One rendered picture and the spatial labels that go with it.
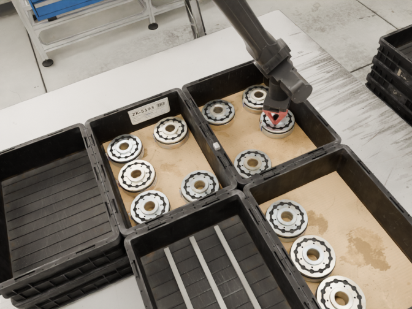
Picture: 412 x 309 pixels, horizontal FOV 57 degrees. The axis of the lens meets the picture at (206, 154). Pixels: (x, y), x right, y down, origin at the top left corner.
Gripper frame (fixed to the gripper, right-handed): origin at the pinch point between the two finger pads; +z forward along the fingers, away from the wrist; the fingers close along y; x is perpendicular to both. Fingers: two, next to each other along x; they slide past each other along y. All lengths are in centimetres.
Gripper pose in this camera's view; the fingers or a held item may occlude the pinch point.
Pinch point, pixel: (276, 116)
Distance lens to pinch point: 113.7
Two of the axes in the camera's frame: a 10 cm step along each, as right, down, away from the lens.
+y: 3.5, -7.7, 5.3
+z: 0.9, 6.0, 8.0
